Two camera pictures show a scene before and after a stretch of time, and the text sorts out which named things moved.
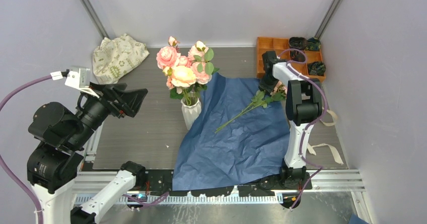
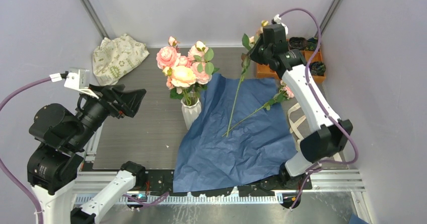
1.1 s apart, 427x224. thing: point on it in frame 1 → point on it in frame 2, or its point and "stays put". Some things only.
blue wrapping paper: (236, 141) stays put
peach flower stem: (182, 79) stays put
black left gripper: (129, 101) stays put
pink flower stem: (278, 92) → (248, 48)
